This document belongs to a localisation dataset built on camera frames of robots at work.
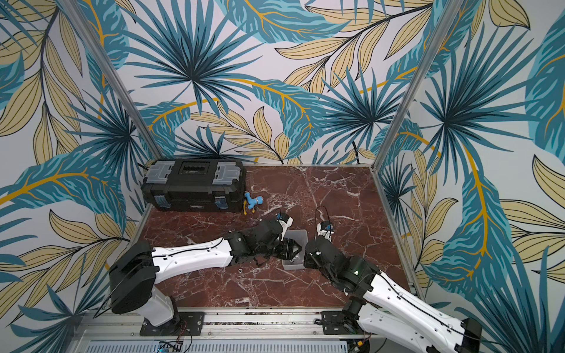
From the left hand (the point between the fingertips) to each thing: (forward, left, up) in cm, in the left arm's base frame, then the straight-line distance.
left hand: (296, 251), depth 77 cm
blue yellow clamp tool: (+28, +20, -10) cm, 36 cm away
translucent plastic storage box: (+11, -3, -11) cm, 16 cm away
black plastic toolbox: (+25, +35, +5) cm, 43 cm away
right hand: (0, -3, +2) cm, 4 cm away
